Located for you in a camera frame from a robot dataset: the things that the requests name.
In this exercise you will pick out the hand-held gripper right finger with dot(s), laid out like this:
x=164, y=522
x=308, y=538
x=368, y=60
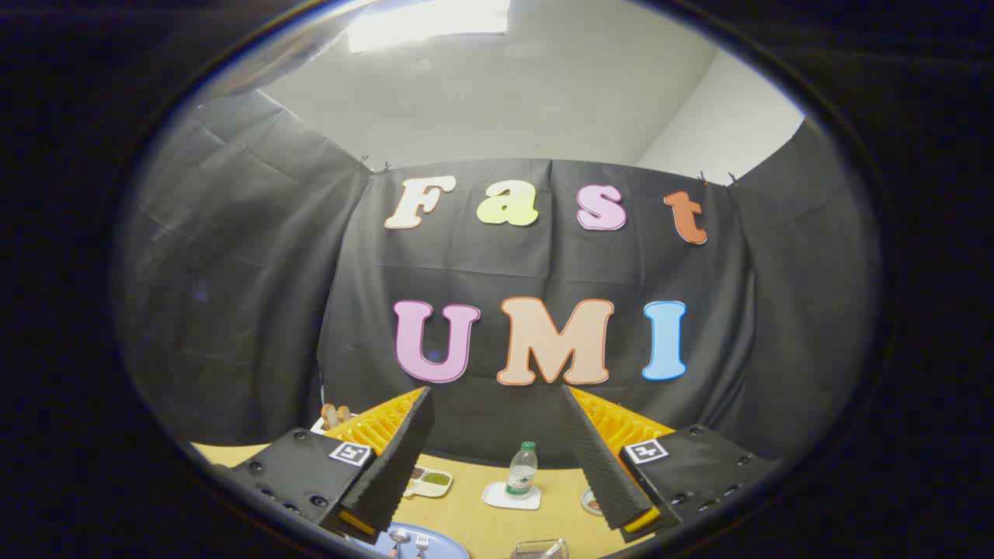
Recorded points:
x=598, y=466

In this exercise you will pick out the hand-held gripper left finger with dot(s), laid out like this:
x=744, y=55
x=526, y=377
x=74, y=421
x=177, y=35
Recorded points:
x=396, y=458

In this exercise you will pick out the green-rimmed plate of food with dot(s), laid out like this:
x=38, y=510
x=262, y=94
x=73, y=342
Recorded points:
x=592, y=503

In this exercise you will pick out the white divided snack tray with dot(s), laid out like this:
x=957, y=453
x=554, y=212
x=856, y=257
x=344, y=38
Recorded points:
x=435, y=481

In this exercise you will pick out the toast bread slice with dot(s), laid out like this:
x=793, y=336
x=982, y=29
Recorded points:
x=329, y=414
x=343, y=413

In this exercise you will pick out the clear water bottle green cap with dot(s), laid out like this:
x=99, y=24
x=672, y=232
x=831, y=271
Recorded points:
x=521, y=473

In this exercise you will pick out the cream white toaster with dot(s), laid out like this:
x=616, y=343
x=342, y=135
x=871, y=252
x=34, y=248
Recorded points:
x=320, y=426

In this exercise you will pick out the blue round plate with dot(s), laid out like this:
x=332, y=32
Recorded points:
x=446, y=546

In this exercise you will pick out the white square coaster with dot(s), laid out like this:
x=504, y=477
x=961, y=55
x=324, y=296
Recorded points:
x=497, y=498

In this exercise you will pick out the ceiling light panel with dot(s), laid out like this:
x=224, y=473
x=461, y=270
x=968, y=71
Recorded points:
x=427, y=23

